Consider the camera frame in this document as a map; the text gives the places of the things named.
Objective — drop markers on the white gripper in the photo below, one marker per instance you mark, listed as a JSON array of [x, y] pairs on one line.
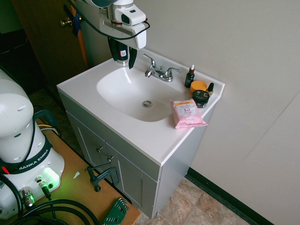
[[110, 27]]

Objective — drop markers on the black sanitizer pump bottle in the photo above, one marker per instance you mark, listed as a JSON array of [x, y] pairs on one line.
[[122, 47]]

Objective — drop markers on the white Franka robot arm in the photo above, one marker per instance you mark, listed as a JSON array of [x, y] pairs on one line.
[[14, 112]]

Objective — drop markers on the blue tape strip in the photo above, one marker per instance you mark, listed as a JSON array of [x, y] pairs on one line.
[[76, 23]]

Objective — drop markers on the chrome sink drain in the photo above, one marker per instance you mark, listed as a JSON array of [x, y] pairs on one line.
[[147, 104]]

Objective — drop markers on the brass door knob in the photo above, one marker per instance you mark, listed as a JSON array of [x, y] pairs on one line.
[[66, 22]]

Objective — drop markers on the dark dropper bottle white bulb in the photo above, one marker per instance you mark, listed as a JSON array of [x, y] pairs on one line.
[[189, 78]]

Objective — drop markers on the brown wooden door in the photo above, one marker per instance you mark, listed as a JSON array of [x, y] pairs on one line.
[[47, 47]]

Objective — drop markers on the orange cream jar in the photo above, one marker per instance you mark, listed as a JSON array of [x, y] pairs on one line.
[[198, 86]]

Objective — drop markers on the white vanity sink cabinet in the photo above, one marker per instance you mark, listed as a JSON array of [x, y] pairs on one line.
[[131, 140]]

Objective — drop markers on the pink wipes pack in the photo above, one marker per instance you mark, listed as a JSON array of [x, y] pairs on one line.
[[187, 114]]

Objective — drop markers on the black cream jar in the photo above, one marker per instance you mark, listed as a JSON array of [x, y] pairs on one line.
[[200, 98]]

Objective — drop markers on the small bottle black dropper cap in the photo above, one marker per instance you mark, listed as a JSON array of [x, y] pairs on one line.
[[210, 89]]

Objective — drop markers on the metal cabinet door knob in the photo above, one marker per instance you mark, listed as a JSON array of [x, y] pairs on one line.
[[110, 158], [100, 149]]

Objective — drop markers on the grey vanity cabinet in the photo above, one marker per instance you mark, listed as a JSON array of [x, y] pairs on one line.
[[131, 178]]

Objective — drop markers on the wooden robot table board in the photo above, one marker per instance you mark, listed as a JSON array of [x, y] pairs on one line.
[[77, 187]]

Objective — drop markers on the green hex key set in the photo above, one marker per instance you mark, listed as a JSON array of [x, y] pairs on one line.
[[116, 212]]

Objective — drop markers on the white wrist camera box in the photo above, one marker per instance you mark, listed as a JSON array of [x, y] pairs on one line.
[[133, 15]]

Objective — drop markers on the black wall baseboard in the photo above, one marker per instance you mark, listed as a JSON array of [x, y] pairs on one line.
[[222, 194]]

